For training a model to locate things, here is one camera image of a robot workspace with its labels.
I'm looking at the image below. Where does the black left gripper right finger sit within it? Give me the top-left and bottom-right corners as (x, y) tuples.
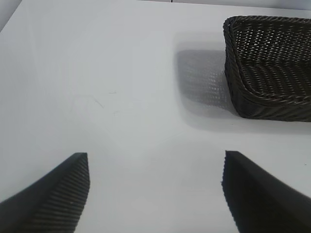
(220, 150), (311, 233)

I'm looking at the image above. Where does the dark brown woven basket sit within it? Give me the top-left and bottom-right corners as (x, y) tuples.
(223, 15), (311, 123)

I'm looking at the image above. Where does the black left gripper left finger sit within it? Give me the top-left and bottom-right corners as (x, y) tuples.
(0, 152), (91, 233)

